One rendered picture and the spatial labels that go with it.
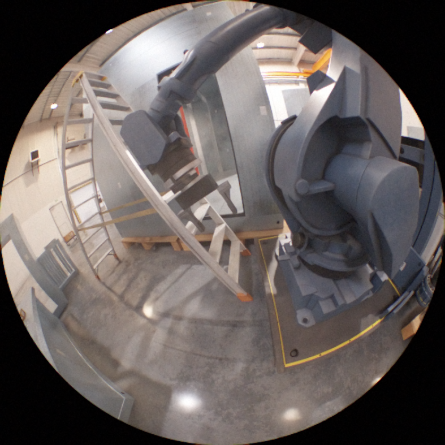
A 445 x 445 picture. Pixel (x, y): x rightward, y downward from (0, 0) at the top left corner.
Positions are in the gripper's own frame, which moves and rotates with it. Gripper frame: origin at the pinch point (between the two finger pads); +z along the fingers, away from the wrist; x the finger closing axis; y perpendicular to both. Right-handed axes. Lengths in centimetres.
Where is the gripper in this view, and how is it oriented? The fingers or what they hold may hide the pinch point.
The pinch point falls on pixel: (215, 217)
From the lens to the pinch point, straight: 46.8
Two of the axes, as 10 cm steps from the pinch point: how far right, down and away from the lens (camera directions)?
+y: 0.4, -4.8, 8.7
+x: -8.3, 4.6, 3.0
